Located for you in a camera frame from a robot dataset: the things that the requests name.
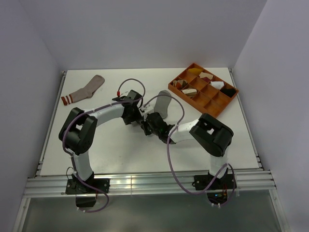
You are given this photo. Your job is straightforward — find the grey sock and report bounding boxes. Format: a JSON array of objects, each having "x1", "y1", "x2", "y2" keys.
[{"x1": 154, "y1": 90, "x2": 171, "y2": 119}]

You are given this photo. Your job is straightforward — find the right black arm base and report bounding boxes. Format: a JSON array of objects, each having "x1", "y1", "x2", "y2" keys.
[{"x1": 192, "y1": 174, "x2": 237, "y2": 204}]

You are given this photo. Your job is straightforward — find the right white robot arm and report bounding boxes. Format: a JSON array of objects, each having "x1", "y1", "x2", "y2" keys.
[{"x1": 140, "y1": 113, "x2": 234, "y2": 189}]

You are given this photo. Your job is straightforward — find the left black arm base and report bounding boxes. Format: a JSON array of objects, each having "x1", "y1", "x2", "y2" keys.
[{"x1": 65, "y1": 178, "x2": 110, "y2": 213}]

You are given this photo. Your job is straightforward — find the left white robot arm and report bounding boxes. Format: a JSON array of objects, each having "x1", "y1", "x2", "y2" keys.
[{"x1": 58, "y1": 90, "x2": 143, "y2": 193}]

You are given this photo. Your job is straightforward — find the brown patterned rolled sock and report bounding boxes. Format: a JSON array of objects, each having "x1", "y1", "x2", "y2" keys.
[{"x1": 172, "y1": 79, "x2": 187, "y2": 89}]

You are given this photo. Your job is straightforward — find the beige brown rolled sock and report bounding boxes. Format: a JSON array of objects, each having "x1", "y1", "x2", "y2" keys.
[{"x1": 181, "y1": 88, "x2": 197, "y2": 98}]

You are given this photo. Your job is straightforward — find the beige sock with red stripes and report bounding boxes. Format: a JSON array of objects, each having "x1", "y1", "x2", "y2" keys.
[{"x1": 60, "y1": 75, "x2": 105, "y2": 106}]

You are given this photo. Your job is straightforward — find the orange compartment tray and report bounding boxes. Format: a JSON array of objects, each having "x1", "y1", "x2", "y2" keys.
[{"x1": 168, "y1": 63, "x2": 239, "y2": 118}]

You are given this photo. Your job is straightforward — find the yellow rolled sock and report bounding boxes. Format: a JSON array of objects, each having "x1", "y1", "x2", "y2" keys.
[{"x1": 188, "y1": 68, "x2": 203, "y2": 76}]

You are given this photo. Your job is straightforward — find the red beige rolled sock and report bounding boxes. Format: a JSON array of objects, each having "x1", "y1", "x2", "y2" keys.
[{"x1": 199, "y1": 72, "x2": 213, "y2": 82}]

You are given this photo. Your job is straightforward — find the white rolled sock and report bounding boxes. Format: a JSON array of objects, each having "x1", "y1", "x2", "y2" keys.
[{"x1": 210, "y1": 81, "x2": 225, "y2": 90}]

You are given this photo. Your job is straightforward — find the black rolled sock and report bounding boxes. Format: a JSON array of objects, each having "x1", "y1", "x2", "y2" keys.
[{"x1": 220, "y1": 88, "x2": 237, "y2": 98}]

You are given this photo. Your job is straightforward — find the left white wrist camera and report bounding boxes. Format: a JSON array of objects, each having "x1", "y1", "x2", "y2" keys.
[{"x1": 116, "y1": 90, "x2": 128, "y2": 98}]

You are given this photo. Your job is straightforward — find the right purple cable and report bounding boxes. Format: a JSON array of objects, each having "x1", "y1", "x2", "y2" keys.
[{"x1": 142, "y1": 94, "x2": 236, "y2": 208}]

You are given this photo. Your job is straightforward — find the purple cable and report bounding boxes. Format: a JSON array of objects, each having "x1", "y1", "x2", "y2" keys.
[
  {"x1": 62, "y1": 78, "x2": 147, "y2": 213},
  {"x1": 142, "y1": 94, "x2": 236, "y2": 208}
]

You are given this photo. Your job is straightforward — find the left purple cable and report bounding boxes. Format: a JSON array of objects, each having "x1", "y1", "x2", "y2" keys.
[{"x1": 62, "y1": 78, "x2": 147, "y2": 213}]

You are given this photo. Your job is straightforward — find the aluminium frame rail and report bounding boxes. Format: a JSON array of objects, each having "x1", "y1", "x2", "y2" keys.
[{"x1": 23, "y1": 170, "x2": 276, "y2": 198}]

